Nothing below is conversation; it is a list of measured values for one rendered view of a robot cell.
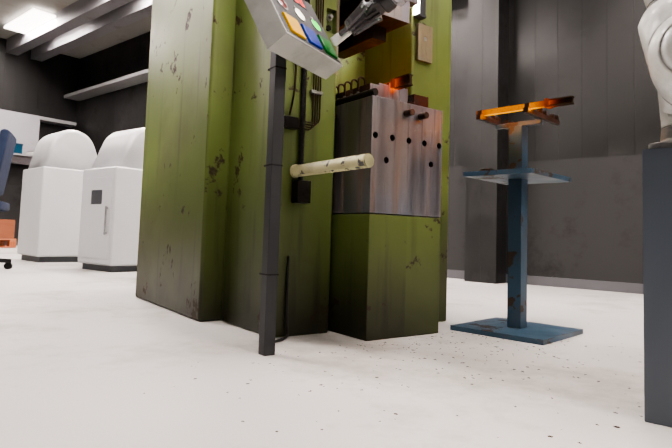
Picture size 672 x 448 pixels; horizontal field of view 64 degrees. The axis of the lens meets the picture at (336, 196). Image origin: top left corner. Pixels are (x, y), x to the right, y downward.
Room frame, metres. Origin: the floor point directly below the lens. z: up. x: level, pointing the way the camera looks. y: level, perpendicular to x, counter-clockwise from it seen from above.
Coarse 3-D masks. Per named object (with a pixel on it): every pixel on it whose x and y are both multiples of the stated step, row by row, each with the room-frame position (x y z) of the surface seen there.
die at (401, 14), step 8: (352, 0) 2.18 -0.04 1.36; (360, 0) 2.14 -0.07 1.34; (368, 0) 2.09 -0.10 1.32; (344, 8) 2.23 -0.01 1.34; (352, 8) 2.18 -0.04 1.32; (400, 8) 2.16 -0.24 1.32; (408, 8) 2.19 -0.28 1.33; (344, 16) 2.22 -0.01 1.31; (384, 16) 2.13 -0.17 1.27; (392, 16) 2.14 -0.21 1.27; (400, 16) 2.16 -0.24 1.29; (408, 16) 2.19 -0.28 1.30; (344, 24) 2.22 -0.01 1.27; (376, 24) 2.21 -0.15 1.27; (384, 24) 2.21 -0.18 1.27; (392, 24) 2.21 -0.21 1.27; (400, 24) 2.20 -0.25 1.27
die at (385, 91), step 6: (366, 84) 2.09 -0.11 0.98; (372, 84) 2.08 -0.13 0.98; (378, 84) 2.10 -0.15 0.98; (384, 84) 2.12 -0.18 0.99; (348, 90) 2.19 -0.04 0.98; (354, 90) 2.16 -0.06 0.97; (360, 90) 2.12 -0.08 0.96; (378, 90) 2.10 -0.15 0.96; (384, 90) 2.12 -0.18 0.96; (390, 90) 2.13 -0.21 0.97; (396, 90) 2.15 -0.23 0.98; (402, 90) 2.17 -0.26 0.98; (336, 96) 2.26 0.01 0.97; (342, 96) 2.22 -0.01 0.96; (384, 96) 2.12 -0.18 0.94; (390, 96) 2.14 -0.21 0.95; (396, 96) 2.15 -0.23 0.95; (402, 96) 2.17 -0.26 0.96
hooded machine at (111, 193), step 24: (120, 144) 4.85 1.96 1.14; (96, 168) 4.85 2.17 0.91; (120, 168) 4.67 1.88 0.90; (96, 192) 4.81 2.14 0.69; (120, 192) 4.68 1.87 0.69; (96, 216) 4.80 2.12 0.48; (120, 216) 4.69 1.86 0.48; (96, 240) 4.78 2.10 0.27; (120, 240) 4.71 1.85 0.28; (96, 264) 4.81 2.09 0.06; (120, 264) 4.72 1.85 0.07
